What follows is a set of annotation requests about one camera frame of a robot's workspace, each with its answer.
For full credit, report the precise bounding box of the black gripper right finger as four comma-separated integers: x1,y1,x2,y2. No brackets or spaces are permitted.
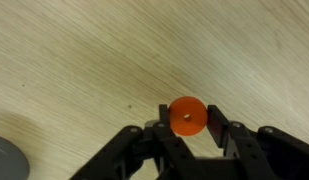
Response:
207,105,309,180

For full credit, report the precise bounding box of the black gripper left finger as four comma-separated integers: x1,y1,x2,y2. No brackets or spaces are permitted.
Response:
69,104,198,180

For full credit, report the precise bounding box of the orange wooden disc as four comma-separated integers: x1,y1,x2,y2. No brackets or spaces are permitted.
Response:
168,96,209,138

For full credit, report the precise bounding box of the grey duct tape roll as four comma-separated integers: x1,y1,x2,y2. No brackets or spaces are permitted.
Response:
0,134,31,180

